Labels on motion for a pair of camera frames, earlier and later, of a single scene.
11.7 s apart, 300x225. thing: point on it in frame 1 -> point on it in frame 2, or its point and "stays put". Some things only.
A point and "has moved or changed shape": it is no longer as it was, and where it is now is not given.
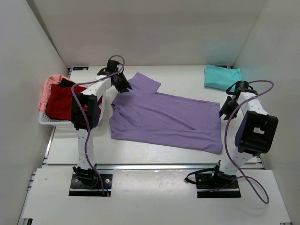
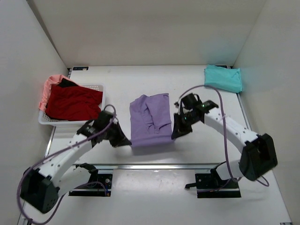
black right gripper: x=224 y=109 -> x=179 y=130
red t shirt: x=58 y=101 stays put
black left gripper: x=123 y=88 -> x=121 y=138
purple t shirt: x=140 y=113 has moved or changed shape
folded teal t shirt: x=221 y=78 stays put
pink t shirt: x=52 y=80 stays put
